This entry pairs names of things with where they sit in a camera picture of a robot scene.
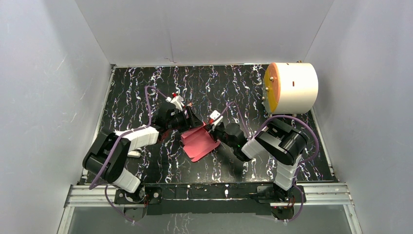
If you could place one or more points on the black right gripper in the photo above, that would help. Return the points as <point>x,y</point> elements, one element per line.
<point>213,128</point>

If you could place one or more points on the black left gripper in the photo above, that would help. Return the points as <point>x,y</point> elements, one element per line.
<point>187,117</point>

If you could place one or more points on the pink cardboard box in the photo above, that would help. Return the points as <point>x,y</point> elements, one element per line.
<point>197,143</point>

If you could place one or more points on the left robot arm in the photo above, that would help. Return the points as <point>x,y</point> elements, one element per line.
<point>107,156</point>

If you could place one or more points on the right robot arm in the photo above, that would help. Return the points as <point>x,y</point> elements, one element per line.
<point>276,138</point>

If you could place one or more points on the white cylindrical drum device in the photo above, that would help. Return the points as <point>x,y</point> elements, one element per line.
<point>289,88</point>

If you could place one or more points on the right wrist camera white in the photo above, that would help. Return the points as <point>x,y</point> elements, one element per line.
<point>215,118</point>

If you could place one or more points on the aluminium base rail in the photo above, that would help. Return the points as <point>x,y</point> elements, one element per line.
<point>308,194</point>

